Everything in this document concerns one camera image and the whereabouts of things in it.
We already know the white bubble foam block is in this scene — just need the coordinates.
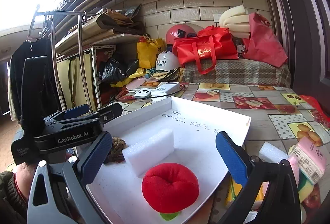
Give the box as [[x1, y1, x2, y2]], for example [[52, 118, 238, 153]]
[[258, 142, 288, 163]]

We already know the operator left hand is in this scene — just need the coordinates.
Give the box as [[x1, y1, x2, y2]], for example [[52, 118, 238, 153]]
[[15, 163, 38, 200]]

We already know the yellow green sponge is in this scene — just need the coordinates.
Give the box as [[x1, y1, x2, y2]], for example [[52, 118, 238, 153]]
[[298, 175, 314, 203]]

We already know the black hanging garment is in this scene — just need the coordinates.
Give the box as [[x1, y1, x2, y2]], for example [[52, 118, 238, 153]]
[[8, 38, 61, 122]]

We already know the white round-dial device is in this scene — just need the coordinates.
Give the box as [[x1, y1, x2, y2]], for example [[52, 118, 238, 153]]
[[129, 88, 152, 100]]

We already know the black plastic bag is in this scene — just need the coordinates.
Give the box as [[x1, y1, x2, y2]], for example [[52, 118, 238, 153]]
[[101, 58, 139, 83]]

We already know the white shallow cardboard box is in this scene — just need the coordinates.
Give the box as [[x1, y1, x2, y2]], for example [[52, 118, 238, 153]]
[[87, 97, 251, 223]]

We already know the white foam block in box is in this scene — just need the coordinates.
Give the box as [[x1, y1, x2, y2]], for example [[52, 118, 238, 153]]
[[122, 129, 174, 177]]

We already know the pink packaged sponge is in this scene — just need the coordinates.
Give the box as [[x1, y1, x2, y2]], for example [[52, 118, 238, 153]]
[[289, 137, 327, 185]]

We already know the white power bank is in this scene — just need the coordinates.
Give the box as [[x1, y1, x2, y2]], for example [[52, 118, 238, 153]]
[[151, 82, 181, 98]]

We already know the yellow shopping bag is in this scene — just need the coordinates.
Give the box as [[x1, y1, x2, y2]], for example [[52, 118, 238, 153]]
[[137, 33, 166, 69]]

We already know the metal shelf with boards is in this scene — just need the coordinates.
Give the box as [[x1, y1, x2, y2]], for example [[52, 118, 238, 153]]
[[55, 6, 145, 111]]

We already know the white helmet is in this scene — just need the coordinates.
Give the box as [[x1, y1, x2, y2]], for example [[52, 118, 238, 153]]
[[156, 51, 181, 72]]

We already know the fruit pattern tablecloth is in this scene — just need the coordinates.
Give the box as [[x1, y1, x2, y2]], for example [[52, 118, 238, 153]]
[[113, 81, 330, 224]]

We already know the red plastic bag on table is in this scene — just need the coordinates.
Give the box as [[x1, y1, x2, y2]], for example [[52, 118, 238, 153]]
[[300, 95, 330, 129]]

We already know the metal clothes rack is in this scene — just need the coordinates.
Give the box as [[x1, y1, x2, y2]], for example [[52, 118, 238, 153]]
[[27, 5, 96, 113]]

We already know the red plush apple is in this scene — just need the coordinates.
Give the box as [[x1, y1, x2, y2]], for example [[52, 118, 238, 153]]
[[141, 163, 200, 214]]

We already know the pink helmet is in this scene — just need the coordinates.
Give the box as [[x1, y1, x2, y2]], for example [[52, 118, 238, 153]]
[[165, 24, 197, 45]]

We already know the plaid covered cabinet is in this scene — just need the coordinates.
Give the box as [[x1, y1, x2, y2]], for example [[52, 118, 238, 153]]
[[179, 59, 291, 88]]

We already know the red shiny tote bag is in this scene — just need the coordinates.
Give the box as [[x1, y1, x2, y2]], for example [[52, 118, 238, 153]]
[[172, 26, 238, 75]]

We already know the pink red fabric bag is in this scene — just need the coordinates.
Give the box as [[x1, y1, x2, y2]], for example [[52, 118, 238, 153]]
[[242, 13, 288, 68]]

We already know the cream foam roll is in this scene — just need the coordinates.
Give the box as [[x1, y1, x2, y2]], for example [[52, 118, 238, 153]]
[[219, 5, 250, 39]]

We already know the dark brown door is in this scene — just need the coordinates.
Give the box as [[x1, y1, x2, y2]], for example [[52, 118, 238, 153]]
[[269, 0, 329, 112]]

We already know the brown knotted rope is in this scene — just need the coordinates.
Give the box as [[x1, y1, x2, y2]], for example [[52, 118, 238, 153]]
[[103, 136, 128, 164]]

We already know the black cable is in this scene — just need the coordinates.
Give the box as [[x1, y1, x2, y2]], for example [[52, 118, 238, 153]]
[[154, 83, 186, 100]]

